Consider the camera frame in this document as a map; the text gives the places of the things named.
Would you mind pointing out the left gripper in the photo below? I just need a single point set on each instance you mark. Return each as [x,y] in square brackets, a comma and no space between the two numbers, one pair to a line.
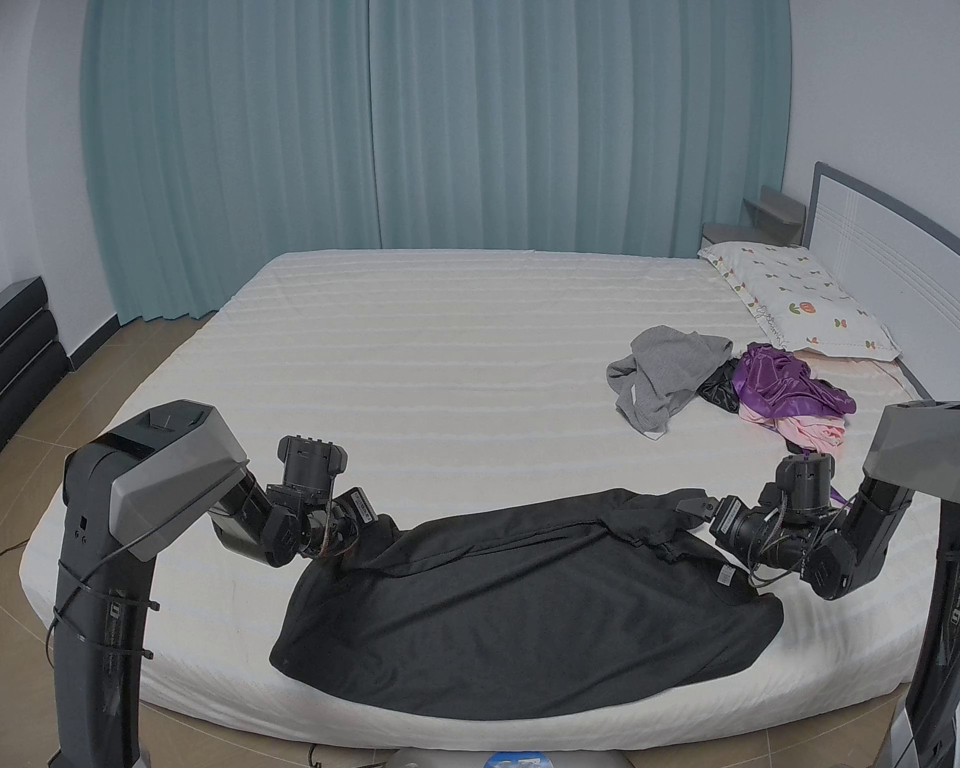
[358,525]

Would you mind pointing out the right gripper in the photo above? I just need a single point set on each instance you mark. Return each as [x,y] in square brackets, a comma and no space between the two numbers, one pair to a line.
[750,532]

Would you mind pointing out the black T-shirt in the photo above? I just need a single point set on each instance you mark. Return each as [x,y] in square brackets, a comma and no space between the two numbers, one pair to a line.
[525,615]

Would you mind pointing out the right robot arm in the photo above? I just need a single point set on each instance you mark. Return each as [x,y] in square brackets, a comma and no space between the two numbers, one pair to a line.
[870,517]

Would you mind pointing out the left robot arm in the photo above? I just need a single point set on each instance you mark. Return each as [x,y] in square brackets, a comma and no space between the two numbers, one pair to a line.
[97,600]

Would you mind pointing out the bed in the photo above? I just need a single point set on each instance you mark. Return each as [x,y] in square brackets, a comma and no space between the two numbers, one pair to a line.
[420,360]

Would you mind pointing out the shiny black garment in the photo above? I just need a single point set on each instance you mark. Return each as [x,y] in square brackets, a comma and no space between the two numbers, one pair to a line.
[718,390]

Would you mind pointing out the pink garment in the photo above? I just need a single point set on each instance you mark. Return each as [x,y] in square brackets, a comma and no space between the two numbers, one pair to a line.
[806,431]

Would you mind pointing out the grey garment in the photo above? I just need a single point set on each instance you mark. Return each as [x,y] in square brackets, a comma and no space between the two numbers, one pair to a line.
[667,371]

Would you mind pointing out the purple garment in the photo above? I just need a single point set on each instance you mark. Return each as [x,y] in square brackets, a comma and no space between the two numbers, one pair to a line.
[780,379]

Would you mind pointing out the white printed pillow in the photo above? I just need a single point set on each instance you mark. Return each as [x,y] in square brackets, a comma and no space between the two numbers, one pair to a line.
[806,300]

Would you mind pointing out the grey bedside table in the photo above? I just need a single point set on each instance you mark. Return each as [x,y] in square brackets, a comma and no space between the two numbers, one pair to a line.
[776,206]

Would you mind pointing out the black chest of drawers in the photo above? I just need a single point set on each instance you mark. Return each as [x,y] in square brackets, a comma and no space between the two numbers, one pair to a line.
[26,345]

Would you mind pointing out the blue-green curtain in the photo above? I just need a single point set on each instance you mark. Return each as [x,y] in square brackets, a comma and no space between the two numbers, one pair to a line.
[570,127]
[225,150]

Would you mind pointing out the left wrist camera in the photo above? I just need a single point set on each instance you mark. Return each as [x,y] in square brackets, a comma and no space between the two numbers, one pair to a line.
[309,461]

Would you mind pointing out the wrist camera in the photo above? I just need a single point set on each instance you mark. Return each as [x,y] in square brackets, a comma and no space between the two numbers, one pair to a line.
[309,461]
[806,480]

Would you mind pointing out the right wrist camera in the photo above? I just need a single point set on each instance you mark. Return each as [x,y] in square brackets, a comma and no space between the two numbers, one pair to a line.
[806,480]

